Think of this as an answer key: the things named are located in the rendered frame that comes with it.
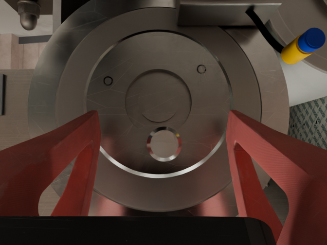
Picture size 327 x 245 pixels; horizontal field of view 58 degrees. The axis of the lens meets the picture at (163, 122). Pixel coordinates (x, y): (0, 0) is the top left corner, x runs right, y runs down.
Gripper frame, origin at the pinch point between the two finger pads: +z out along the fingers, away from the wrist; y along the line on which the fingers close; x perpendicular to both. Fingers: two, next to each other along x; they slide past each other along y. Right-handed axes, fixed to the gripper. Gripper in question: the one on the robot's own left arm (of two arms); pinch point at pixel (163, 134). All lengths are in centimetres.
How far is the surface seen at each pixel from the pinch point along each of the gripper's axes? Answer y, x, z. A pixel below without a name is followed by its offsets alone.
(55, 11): 6.5, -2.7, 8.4
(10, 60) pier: 172, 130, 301
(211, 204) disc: -2.6, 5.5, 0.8
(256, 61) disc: -5.3, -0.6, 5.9
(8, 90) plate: 26.4, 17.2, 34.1
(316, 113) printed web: -17.4, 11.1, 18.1
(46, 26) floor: 125, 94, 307
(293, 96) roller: -10.3, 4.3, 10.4
